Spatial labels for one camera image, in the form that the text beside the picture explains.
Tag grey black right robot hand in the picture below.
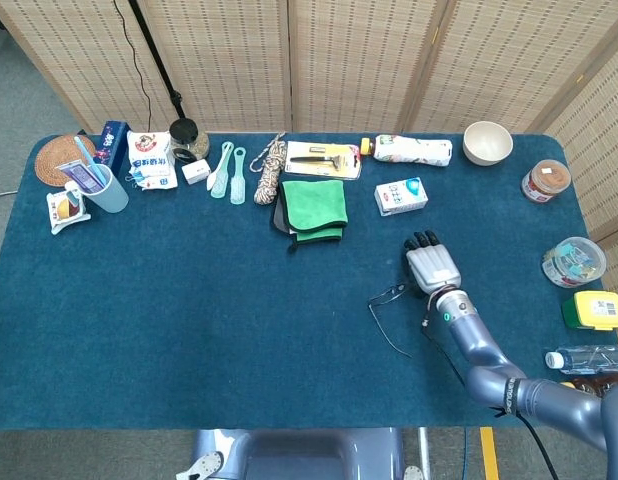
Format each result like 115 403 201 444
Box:
402 229 463 296

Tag black wire eyeglasses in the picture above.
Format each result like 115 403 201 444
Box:
367 282 414 360

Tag white and blue carton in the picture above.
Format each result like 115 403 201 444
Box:
374 176 430 217

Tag white-labelled bottle with yellow cap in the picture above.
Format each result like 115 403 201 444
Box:
359 133 454 168

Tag beige bowl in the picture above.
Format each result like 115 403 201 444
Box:
462 120 514 167

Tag folded green cloth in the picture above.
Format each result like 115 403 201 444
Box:
281 179 350 245

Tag razor on yellow blister card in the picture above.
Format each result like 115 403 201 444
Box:
284 140 363 181

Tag red-labelled jar with orange lid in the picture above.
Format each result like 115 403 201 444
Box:
520 159 573 205

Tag clear tub of binder clips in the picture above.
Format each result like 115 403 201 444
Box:
541 236 608 290

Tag grey cloth with black edge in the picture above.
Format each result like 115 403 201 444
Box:
271 197 303 254

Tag yellow and green box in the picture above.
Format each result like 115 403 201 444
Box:
561 290 618 332

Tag clear water bottle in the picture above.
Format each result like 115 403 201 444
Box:
545 344 618 375

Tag metal table leg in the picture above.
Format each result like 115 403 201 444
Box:
417 426 433 480

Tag brown sauce bottle yellow cap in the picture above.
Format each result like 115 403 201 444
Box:
561 374 618 399

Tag green brush with white bristles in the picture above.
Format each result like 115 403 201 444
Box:
206 141 235 200
230 146 248 205

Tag grey-blue robot torso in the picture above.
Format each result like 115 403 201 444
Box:
191 427 405 480

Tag small white box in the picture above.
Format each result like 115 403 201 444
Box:
181 158 212 186

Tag glass jar with black lid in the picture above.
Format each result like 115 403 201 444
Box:
168 117 211 162

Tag white printed powder bag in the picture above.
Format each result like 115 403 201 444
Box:
125 130 179 192

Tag light blue plastic cup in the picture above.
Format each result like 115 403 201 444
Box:
81 163 130 215

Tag dark blue cardboard box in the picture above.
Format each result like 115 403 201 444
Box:
95 120 132 176

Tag black stand pole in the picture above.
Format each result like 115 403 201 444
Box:
127 0 186 121

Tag light blue toothbrush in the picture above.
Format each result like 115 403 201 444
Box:
73 135 108 191

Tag purple toothpaste tube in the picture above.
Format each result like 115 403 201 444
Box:
57 159 104 195

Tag white snack packet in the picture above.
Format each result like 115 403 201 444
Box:
46 180 92 236

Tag round woven coaster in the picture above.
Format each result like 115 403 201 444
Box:
34 133 98 188

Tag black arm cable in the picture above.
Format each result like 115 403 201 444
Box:
419 299 560 480

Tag coiled brown white rope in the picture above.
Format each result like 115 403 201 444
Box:
248 132 289 206

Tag thin black hanging cable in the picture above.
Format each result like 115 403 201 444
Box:
112 0 154 134

